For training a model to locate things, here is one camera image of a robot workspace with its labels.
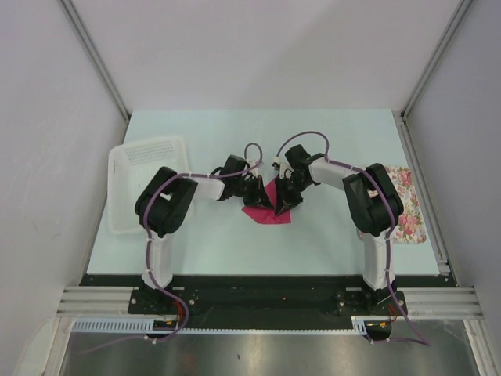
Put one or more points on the aluminium frame rail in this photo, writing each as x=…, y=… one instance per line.
x=94, y=302

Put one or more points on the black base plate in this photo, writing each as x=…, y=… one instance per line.
x=290, y=302

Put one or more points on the pink paper napkin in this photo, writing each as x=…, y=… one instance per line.
x=268, y=216

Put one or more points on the white slotted cable duct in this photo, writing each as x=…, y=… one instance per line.
x=103, y=325

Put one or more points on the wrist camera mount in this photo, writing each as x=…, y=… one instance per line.
x=253, y=166
x=282, y=168

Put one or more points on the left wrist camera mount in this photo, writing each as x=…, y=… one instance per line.
x=253, y=166

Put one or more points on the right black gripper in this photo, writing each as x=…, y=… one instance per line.
x=285, y=200

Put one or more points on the floral cloth mat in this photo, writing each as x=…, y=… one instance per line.
x=410, y=227

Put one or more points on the white plastic basket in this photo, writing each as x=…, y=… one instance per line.
x=131, y=166

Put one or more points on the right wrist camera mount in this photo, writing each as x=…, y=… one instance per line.
x=282, y=168

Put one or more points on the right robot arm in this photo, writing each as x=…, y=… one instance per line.
x=373, y=202

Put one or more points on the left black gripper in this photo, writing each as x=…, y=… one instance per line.
x=258, y=197

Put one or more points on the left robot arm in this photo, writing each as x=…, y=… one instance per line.
x=164, y=204

